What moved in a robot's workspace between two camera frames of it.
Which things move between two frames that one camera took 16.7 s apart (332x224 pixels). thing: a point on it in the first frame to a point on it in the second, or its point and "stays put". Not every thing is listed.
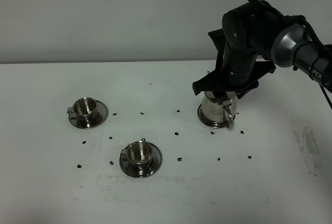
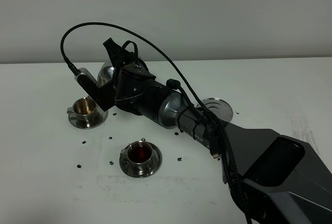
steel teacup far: x=85 y=109 stays put
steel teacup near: x=138 y=152 stays put
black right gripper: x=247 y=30 to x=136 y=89
